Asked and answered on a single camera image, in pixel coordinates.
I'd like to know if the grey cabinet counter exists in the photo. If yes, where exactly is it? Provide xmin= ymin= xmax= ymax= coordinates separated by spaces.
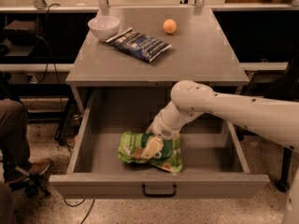
xmin=66 ymin=6 xmax=249 ymax=109

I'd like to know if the dark box on shelf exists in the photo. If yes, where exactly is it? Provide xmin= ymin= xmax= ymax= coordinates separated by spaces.
xmin=3 ymin=20 xmax=37 ymax=46

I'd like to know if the green rice chip bag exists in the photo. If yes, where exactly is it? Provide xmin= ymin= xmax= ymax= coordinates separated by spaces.
xmin=118 ymin=132 xmax=183 ymax=174

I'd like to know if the orange fruit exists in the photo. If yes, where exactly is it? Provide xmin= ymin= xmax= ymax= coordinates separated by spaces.
xmin=163 ymin=19 xmax=177 ymax=35

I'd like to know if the black office chair base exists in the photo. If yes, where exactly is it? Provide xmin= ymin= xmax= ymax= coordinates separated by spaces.
xmin=1 ymin=159 xmax=50 ymax=198

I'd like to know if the white bowl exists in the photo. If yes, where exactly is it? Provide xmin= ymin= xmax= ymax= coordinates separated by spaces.
xmin=88 ymin=16 xmax=121 ymax=41

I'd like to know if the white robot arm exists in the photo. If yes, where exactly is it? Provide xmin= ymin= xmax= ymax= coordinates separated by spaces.
xmin=149 ymin=80 xmax=299 ymax=153

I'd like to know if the seated person's leg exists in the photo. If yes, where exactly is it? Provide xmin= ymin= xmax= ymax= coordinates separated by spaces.
xmin=0 ymin=100 xmax=31 ymax=182

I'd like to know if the brown shoe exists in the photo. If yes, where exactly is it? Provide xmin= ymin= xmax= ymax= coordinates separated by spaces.
xmin=4 ymin=158 xmax=50 ymax=185

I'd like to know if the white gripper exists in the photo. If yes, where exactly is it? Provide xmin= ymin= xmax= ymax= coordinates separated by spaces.
xmin=140 ymin=108 xmax=179 ymax=160

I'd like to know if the black cable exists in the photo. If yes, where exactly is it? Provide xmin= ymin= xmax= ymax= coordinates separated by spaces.
xmin=35 ymin=3 xmax=96 ymax=224

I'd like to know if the black stand right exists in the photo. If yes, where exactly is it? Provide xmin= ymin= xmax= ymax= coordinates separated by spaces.
xmin=276 ymin=148 xmax=292 ymax=192

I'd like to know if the grey open drawer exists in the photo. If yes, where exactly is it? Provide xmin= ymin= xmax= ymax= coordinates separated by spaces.
xmin=50 ymin=88 xmax=269 ymax=199

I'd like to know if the dark blue chip bag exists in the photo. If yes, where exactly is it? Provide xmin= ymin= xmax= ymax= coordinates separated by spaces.
xmin=107 ymin=27 xmax=172 ymax=63

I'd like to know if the black drawer handle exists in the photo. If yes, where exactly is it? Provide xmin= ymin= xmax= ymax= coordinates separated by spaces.
xmin=141 ymin=184 xmax=177 ymax=198

